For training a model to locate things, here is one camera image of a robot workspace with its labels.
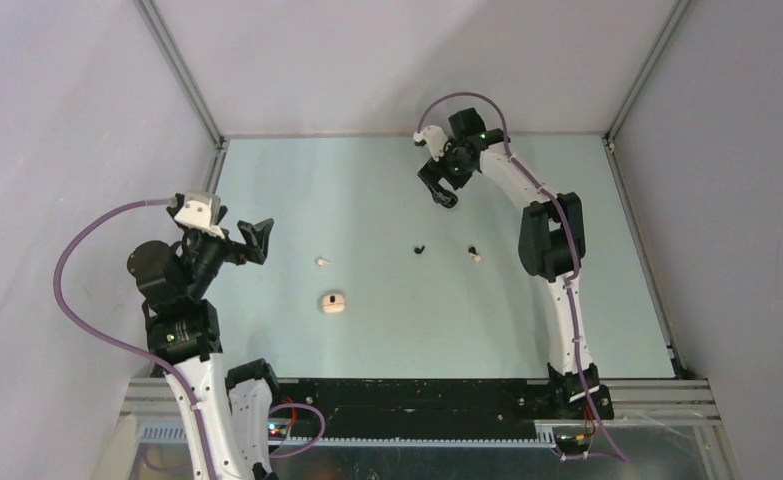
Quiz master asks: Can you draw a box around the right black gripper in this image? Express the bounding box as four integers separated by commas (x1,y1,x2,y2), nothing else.
420,136,477,204

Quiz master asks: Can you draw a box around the black and white earbud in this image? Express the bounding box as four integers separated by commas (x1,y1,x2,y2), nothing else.
468,246,482,263

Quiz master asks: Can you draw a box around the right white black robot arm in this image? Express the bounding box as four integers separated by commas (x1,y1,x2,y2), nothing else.
413,108,609,420

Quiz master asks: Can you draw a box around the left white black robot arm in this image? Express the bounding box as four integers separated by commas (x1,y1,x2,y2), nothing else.
127,219,283,479

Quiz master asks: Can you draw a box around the white earbud charging case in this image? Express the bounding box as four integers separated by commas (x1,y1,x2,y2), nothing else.
320,293,346,314

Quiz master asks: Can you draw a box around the left controller board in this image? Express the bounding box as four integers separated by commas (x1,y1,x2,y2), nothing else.
266,423,291,440

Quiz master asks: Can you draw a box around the controller board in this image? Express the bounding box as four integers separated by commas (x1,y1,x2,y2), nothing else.
554,433,594,460
266,423,291,440

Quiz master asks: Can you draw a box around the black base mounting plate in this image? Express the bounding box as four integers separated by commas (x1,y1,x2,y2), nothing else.
275,378,589,440

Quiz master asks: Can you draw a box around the right controller board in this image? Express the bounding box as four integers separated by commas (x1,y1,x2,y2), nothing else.
554,433,594,460

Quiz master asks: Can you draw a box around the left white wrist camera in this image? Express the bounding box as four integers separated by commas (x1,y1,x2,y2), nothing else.
171,192,226,239

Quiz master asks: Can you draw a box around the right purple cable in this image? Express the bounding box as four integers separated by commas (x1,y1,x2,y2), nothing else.
417,91,634,468

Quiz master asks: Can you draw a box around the purple cable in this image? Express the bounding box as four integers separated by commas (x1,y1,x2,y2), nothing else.
417,91,634,468
53,198,217,480

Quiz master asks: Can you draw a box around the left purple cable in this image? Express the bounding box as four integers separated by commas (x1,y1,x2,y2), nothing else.
53,198,217,480

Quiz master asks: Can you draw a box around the white slotted cable duct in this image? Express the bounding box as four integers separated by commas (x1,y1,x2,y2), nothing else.
139,422,556,448

